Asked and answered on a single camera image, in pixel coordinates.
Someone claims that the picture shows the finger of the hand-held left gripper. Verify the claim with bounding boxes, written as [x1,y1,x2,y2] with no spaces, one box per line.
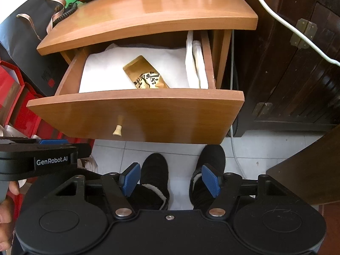
[39,139,92,165]

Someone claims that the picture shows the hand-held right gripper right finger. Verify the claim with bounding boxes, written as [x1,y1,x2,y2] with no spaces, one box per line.
[201,164,289,217]

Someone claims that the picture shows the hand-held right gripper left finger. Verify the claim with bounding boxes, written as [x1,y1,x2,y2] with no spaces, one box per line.
[54,163,141,217]

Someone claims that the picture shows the gold tea packet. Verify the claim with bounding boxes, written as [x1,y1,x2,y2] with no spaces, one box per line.
[123,55,169,90]

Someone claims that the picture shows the person's left hand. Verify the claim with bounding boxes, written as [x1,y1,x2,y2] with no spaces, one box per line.
[0,181,21,248]

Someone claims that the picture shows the black fleece-lined slipper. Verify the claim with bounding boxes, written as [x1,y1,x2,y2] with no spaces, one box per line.
[189,145,226,211]
[127,153,171,211]

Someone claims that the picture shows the red gift box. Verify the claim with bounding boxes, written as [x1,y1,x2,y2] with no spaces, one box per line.
[0,61,26,127]
[7,82,44,139]

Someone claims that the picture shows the brass cabinet hinge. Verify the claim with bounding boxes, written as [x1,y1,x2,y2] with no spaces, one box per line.
[252,102,274,118]
[290,18,318,49]

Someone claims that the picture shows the white folded cloth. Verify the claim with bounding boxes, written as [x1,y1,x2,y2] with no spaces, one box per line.
[79,43,191,93]

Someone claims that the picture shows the brown wooden board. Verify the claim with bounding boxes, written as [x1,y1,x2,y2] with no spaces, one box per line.
[266,123,340,207]

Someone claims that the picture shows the black gift bag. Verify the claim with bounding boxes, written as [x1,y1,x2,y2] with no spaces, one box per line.
[0,0,70,98]

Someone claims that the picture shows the white rolled towel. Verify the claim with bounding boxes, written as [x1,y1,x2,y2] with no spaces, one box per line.
[185,30,209,89]

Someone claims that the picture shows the dark wooden cabinet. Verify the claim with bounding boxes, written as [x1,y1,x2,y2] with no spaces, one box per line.
[223,0,340,138]

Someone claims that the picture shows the beige ribbon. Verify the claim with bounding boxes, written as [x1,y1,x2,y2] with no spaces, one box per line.
[16,0,67,41]

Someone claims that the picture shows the wooden nightstand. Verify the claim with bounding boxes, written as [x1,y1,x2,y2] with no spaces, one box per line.
[37,0,259,139]

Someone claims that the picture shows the thin white cable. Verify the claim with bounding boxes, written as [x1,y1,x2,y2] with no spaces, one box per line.
[228,29,241,176]

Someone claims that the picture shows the black coiled telephone cord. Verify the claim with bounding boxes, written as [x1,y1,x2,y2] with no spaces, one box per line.
[54,2,78,23]

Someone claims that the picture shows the thick white cable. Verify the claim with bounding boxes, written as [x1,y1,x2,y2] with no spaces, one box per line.
[246,0,340,66]

